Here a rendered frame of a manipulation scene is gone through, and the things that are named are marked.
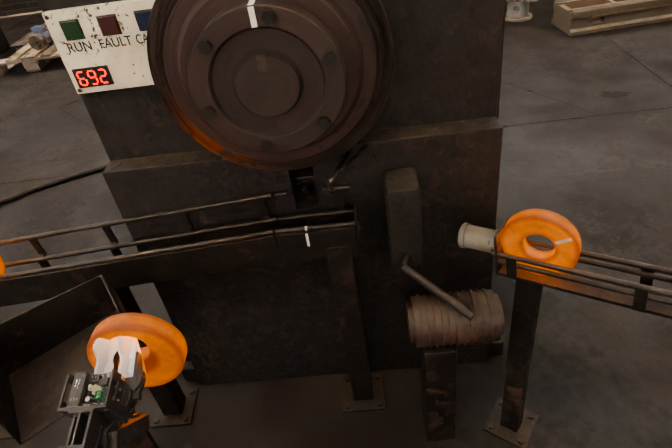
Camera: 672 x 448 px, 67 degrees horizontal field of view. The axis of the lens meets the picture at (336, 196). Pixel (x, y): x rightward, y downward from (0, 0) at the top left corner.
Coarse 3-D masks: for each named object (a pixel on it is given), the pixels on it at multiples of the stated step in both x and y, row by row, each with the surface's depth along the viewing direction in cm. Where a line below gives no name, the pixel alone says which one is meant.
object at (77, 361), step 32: (96, 288) 116; (32, 320) 110; (64, 320) 115; (96, 320) 120; (0, 352) 109; (32, 352) 114; (64, 352) 114; (0, 384) 104; (32, 384) 109; (0, 416) 95; (32, 416) 103
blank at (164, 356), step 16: (112, 320) 82; (128, 320) 81; (144, 320) 82; (160, 320) 83; (96, 336) 81; (112, 336) 81; (144, 336) 81; (160, 336) 81; (176, 336) 84; (144, 352) 86; (160, 352) 84; (176, 352) 84; (160, 368) 86; (176, 368) 86; (160, 384) 88
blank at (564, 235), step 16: (512, 224) 107; (528, 224) 105; (544, 224) 103; (560, 224) 101; (512, 240) 109; (560, 240) 103; (576, 240) 102; (528, 256) 109; (544, 256) 109; (560, 256) 105; (576, 256) 103; (560, 272) 107
